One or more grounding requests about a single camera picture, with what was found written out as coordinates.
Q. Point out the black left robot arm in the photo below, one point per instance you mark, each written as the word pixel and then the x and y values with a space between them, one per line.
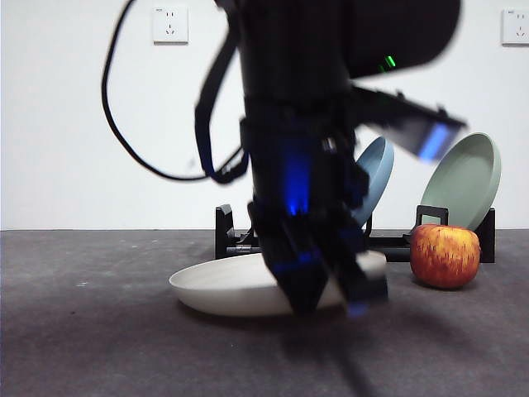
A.
pixel 289 82

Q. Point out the red yellow apple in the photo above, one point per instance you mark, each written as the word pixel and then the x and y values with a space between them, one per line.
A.
pixel 445 256

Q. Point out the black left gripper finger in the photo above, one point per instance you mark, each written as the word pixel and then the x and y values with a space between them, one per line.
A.
pixel 299 285
pixel 363 285

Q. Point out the black plate rack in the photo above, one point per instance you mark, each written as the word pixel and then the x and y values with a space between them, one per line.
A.
pixel 225 235

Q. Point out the pale yellow cream plate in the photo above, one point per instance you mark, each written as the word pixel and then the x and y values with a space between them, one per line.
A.
pixel 223 289

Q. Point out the white wall socket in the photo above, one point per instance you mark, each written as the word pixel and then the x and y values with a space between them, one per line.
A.
pixel 170 25
pixel 516 27

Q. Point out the green plate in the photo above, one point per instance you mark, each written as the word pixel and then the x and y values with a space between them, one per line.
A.
pixel 463 182

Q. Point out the blue plate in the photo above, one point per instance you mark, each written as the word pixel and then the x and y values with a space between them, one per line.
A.
pixel 378 173

